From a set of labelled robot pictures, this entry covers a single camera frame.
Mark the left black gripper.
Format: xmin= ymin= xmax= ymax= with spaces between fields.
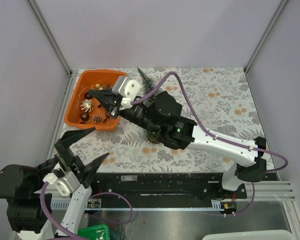
xmin=31 ymin=124 xmax=110 ymax=191

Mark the orange plastic bin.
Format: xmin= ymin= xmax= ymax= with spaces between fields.
xmin=64 ymin=69 xmax=128 ymax=132

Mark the small green christmas tree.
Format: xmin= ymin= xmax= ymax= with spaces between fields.
xmin=137 ymin=67 xmax=162 ymax=144

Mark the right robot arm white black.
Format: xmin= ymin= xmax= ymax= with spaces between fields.
xmin=88 ymin=89 xmax=267 ymax=198

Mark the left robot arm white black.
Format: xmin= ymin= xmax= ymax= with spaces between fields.
xmin=0 ymin=127 xmax=108 ymax=240

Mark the small gold ornament cluster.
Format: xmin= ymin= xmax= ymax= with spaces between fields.
xmin=94 ymin=83 xmax=112 ymax=90

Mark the gold striped bauble ornament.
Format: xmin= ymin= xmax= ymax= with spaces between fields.
xmin=80 ymin=99 xmax=94 ymax=113

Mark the dark brown bauble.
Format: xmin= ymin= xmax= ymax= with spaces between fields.
xmin=84 ymin=92 xmax=92 ymax=100
xmin=80 ymin=112 xmax=90 ymax=122

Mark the frosted pine cone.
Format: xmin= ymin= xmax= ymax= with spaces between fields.
xmin=92 ymin=114 xmax=102 ymax=124

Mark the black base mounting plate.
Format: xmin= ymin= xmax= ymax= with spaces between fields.
xmin=91 ymin=173 xmax=247 ymax=207

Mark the green plastic crate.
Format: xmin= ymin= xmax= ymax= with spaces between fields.
xmin=77 ymin=224 xmax=110 ymax=240

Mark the floral patterned table mat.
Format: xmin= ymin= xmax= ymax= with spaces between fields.
xmin=71 ymin=67 xmax=264 ymax=173

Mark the white plastic container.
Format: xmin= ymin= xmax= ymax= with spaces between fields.
xmin=202 ymin=230 xmax=295 ymax=240

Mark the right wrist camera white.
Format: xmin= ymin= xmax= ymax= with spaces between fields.
xmin=112 ymin=75 xmax=141 ymax=110

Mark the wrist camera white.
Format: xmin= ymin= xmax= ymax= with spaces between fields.
xmin=112 ymin=75 xmax=141 ymax=110
xmin=43 ymin=171 xmax=81 ymax=197

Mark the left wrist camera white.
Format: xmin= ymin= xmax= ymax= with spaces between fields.
xmin=43 ymin=171 xmax=81 ymax=197

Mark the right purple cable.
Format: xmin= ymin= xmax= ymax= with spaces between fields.
xmin=129 ymin=71 xmax=289 ymax=217

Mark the white slotted cable duct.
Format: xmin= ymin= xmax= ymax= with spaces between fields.
xmin=49 ymin=198 xmax=222 ymax=211

